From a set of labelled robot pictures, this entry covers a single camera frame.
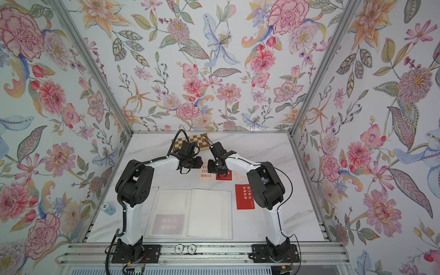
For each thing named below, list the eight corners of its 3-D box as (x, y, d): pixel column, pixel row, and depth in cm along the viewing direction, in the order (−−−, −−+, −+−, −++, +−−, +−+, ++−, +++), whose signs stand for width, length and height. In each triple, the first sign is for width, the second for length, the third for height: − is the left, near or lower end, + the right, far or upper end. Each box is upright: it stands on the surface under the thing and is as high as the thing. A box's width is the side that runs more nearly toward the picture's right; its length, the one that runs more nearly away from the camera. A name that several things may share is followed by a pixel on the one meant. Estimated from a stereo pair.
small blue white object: (106, 215, 87) (99, 211, 81) (109, 208, 89) (102, 203, 84) (114, 215, 87) (107, 211, 81) (117, 208, 89) (110, 203, 84)
